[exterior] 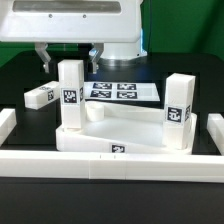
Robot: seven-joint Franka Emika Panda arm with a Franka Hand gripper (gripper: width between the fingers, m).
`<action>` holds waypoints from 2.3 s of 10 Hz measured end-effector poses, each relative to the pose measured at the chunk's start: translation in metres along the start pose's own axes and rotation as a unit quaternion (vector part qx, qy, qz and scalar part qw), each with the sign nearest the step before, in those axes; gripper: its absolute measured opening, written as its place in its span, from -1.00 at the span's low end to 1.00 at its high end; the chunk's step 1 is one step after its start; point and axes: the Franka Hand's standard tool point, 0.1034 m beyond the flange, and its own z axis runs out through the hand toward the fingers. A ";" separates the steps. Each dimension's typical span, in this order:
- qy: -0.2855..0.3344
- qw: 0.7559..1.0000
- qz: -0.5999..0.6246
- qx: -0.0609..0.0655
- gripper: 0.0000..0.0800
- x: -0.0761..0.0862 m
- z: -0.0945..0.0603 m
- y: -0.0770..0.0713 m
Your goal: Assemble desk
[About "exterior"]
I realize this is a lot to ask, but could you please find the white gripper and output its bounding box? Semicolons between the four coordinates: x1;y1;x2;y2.
0;0;143;74

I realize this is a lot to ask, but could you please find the white desk top tray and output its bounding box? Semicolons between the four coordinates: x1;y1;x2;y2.
56;101;197;154

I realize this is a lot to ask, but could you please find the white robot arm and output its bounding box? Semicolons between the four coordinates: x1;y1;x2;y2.
0;0;147;71

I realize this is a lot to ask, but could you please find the marker tag sheet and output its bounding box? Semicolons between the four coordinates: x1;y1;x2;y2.
84;81;160;102

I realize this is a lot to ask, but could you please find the white left fence block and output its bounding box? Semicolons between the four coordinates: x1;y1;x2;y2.
0;108;17;146

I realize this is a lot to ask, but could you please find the white fence block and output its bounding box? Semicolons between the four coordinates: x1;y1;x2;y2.
207;113;224;156
0;108;17;146

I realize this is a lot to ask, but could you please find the white front fence bar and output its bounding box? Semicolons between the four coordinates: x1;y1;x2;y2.
0;150;224;183

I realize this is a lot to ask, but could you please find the white right fence block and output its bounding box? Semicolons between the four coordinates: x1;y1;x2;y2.
207;113;224;156

